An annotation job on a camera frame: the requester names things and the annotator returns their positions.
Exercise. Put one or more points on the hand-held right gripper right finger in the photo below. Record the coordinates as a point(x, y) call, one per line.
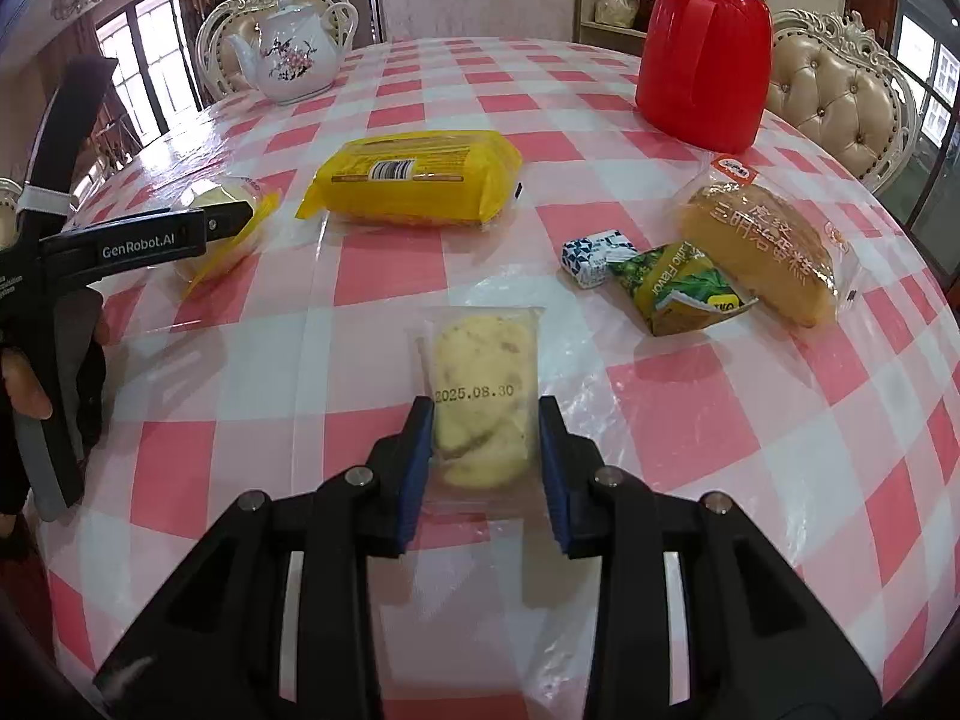
point(555, 476)

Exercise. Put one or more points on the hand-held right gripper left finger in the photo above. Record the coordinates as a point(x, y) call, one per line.
point(416, 469)

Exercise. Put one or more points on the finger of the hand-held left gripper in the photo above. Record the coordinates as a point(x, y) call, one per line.
point(127, 247)
point(229, 221)

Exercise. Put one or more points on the clear yellow-edged cake packet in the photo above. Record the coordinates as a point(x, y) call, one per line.
point(232, 251)

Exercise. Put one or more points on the clear round cookie packet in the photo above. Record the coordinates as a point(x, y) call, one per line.
point(480, 360)

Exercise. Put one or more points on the person's left hand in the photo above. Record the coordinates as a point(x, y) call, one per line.
point(22, 386)

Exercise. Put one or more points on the white floral teapot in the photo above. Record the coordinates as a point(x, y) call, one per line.
point(292, 60)

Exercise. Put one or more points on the glazed balcony door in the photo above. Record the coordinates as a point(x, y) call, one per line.
point(161, 52)

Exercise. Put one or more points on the large yellow cake packet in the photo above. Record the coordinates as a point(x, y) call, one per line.
point(420, 195)

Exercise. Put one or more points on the green leaf-print snack packet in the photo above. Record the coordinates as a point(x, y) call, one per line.
point(675, 289)

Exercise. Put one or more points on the small blue white packet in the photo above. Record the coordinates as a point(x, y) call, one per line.
point(592, 255)

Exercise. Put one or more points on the clear bread cake packet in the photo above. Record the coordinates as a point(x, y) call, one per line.
point(757, 247)

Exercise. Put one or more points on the red thermos jug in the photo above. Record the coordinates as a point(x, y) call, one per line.
point(697, 67)

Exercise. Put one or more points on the pale food bag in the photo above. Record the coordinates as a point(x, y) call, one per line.
point(616, 7)

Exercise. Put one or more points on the dark red jar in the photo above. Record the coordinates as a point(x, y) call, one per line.
point(646, 7)

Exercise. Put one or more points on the dark framed glass door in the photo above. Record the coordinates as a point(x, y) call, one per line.
point(919, 45)

